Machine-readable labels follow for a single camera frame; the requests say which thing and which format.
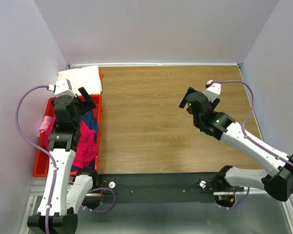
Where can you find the folded white t shirt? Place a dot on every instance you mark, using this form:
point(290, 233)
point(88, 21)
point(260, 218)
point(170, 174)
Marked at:
point(87, 77)

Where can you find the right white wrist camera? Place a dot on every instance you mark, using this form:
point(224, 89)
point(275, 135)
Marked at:
point(212, 91)

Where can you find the light pink t shirt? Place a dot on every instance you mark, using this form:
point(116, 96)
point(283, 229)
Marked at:
point(45, 124)

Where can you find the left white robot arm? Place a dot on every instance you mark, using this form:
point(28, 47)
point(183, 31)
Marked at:
point(57, 213)

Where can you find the magenta t shirt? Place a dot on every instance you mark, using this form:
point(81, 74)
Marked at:
point(86, 143)

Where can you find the small orange object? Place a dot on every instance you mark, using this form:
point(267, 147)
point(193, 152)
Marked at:
point(101, 74)

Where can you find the aluminium frame rail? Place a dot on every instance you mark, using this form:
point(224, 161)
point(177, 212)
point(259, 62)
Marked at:
point(37, 189)

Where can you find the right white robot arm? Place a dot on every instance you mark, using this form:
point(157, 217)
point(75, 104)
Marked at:
point(276, 175)

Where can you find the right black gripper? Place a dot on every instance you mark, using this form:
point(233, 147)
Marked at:
point(210, 104)

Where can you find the red plastic bin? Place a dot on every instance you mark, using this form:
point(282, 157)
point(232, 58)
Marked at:
point(88, 147)

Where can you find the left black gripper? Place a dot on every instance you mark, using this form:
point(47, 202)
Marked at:
point(88, 104)

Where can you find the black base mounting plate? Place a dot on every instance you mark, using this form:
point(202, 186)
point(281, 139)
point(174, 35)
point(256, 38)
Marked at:
point(155, 188)

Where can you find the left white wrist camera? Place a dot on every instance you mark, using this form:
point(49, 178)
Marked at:
point(61, 88)

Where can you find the navy blue t shirt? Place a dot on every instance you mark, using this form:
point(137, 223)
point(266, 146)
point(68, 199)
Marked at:
point(91, 123)

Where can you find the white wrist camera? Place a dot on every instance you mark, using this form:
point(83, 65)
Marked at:
point(212, 91)
point(61, 88)

